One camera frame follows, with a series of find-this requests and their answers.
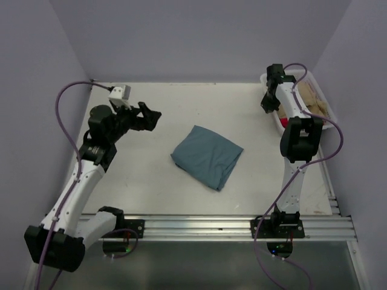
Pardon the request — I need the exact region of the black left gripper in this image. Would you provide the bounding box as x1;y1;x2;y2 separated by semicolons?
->
107;101;160;143

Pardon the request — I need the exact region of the blue t shirt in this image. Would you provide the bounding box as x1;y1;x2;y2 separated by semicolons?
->
171;125;244;192

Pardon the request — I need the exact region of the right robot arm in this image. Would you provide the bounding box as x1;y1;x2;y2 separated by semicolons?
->
257;64;324;239

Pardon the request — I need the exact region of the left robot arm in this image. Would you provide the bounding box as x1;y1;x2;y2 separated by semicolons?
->
24;102;162;272

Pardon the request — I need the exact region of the red t shirt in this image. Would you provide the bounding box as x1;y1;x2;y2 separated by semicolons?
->
279;118;288;128

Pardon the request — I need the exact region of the beige t shirt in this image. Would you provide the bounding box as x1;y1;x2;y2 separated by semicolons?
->
277;81;331;120

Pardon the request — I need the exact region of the white plastic laundry basket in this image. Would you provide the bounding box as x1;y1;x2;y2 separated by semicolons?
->
260;68;337;135

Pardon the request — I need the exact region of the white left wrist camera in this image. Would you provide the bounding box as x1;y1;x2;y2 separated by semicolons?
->
108;85;131;109

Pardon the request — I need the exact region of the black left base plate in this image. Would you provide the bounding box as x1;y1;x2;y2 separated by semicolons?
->
119;219;145;240

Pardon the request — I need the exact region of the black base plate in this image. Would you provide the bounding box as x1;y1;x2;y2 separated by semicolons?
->
119;219;145;240
257;219;305;239

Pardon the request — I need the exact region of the aluminium mounting rail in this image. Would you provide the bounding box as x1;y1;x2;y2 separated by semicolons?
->
80;178;357;242

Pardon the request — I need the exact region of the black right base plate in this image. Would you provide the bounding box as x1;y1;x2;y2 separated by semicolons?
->
257;219;305;239

